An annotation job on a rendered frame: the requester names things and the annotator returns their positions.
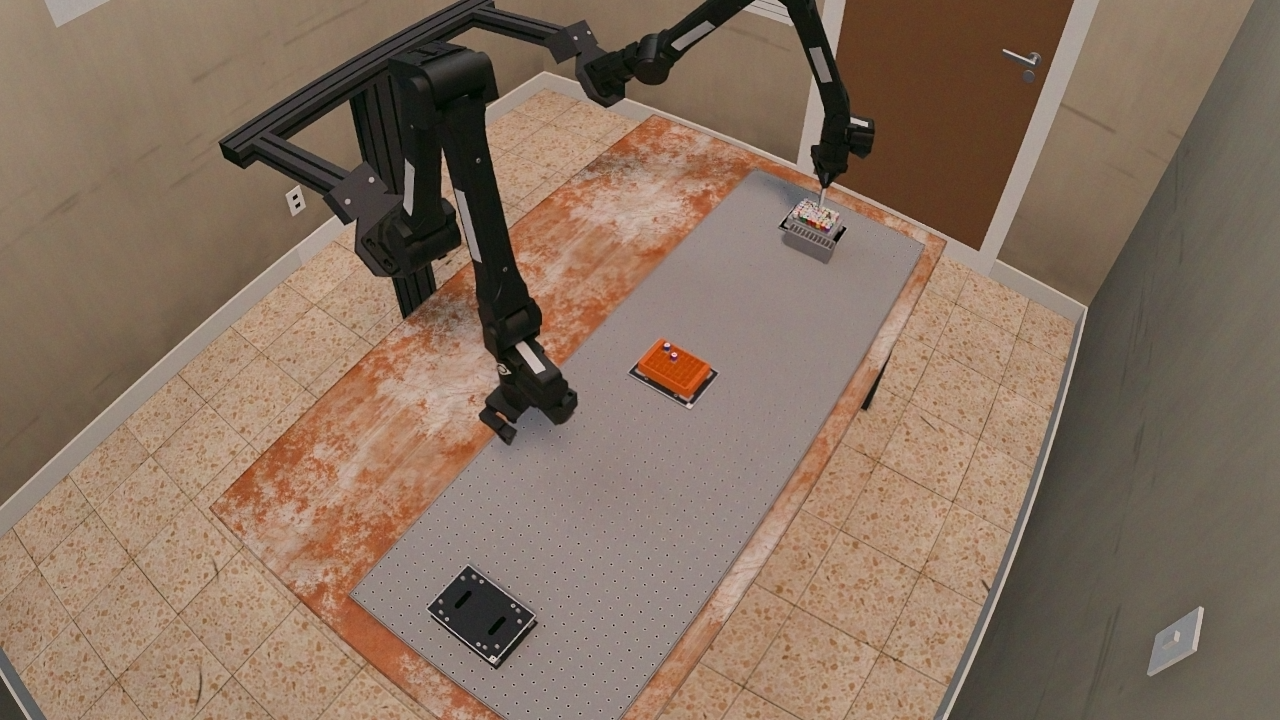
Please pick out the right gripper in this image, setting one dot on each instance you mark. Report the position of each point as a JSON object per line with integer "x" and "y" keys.
{"x": 495, "y": 402}

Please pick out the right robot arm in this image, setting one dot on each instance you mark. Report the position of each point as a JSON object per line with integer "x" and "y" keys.
{"x": 510, "y": 318}

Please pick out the grey slotted rack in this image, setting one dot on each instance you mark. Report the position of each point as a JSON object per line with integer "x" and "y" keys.
{"x": 798, "y": 238}

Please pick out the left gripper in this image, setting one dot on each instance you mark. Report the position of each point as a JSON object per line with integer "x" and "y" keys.
{"x": 825, "y": 154}

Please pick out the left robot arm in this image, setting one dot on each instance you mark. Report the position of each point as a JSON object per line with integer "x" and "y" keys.
{"x": 655, "y": 57}

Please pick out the white rack of colour-capped vials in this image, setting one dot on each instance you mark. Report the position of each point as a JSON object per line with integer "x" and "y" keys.
{"x": 831, "y": 234}

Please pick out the orange grid tube rack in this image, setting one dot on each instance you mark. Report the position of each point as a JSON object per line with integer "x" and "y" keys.
{"x": 683, "y": 377}

